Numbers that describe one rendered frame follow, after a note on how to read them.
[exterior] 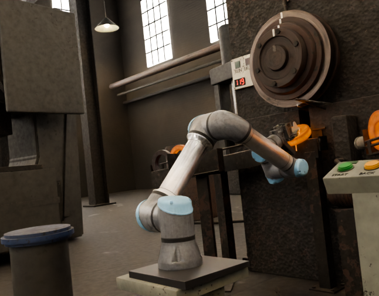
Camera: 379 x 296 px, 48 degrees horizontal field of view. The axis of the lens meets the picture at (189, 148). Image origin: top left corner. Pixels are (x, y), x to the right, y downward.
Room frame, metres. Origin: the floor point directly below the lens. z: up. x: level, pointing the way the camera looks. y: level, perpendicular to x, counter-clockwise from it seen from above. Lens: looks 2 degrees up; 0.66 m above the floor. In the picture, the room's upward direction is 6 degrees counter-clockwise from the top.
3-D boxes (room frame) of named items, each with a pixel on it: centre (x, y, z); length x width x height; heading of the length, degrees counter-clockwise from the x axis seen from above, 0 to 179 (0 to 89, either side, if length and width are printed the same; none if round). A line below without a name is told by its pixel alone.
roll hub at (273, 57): (2.05, -0.47, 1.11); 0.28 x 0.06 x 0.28; 43
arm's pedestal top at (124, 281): (1.47, 0.07, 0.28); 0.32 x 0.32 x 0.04; 42
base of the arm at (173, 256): (1.47, 0.07, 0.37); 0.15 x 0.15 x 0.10
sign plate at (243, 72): (2.44, -0.39, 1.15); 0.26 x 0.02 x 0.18; 43
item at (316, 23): (2.12, -0.54, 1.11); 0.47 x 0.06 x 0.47; 43
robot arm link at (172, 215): (1.48, 0.07, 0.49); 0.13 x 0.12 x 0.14; 35
